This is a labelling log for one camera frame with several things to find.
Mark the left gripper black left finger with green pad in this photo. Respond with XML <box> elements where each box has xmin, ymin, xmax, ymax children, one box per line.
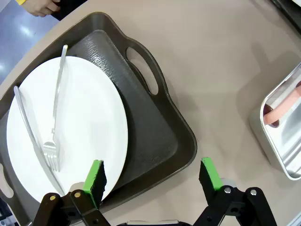
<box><xmin>32</xmin><ymin>159</ymin><xmax>111</xmax><ymax>226</ymax></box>

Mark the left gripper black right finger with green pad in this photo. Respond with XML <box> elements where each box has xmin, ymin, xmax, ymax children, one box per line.
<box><xmin>192</xmin><ymin>157</ymin><xmax>278</xmax><ymax>226</ymax></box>

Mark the brown serving tray with handles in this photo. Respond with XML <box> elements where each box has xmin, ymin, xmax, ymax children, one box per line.
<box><xmin>0</xmin><ymin>11</ymin><xmax>198</xmax><ymax>224</ymax></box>

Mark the person's right hand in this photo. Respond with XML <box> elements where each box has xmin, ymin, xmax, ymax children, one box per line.
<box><xmin>24</xmin><ymin>0</ymin><xmax>61</xmax><ymax>17</ymax></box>

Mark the silver fork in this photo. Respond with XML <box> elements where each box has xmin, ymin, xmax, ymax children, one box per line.
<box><xmin>43</xmin><ymin>44</ymin><xmax>69</xmax><ymax>172</ymax></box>

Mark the large white dinner plate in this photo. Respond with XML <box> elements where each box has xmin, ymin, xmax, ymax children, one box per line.
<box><xmin>6</xmin><ymin>56</ymin><xmax>129</xmax><ymax>203</ymax></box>

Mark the rectangular steel container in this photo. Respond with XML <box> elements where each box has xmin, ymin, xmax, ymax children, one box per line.
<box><xmin>249</xmin><ymin>61</ymin><xmax>301</xmax><ymax>181</ymax></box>

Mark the silver table knife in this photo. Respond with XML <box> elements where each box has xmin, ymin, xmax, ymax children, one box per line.
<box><xmin>13</xmin><ymin>86</ymin><xmax>65</xmax><ymax>196</ymax></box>

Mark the person in yellow hoodie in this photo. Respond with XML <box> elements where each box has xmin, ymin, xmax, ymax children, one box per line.
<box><xmin>50</xmin><ymin>0</ymin><xmax>88</xmax><ymax>21</ymax></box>

